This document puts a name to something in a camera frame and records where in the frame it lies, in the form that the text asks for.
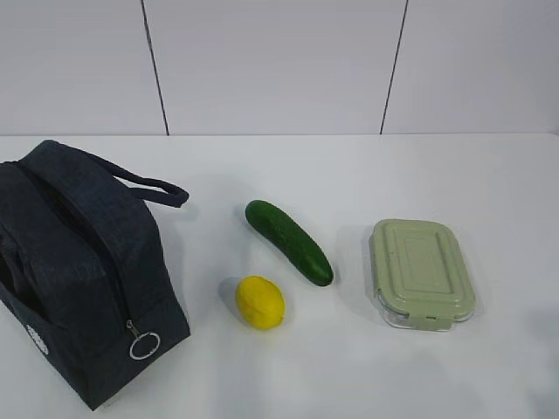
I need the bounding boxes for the silver zipper pull ring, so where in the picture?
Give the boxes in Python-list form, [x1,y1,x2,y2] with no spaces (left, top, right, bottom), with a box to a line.
[126,319,162,361]

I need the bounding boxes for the green lid glass container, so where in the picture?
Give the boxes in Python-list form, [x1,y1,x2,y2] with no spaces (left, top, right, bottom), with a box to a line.
[369,219,477,332]

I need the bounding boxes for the green cucumber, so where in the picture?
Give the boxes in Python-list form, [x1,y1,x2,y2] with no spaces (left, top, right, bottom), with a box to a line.
[245,200,334,287]

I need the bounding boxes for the yellow lemon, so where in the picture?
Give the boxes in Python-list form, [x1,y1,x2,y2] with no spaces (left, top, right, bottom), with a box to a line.
[235,276,286,330]

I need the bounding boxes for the dark blue insulated bag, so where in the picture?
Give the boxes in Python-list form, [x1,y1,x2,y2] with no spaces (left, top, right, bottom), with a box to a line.
[1,140,190,409]

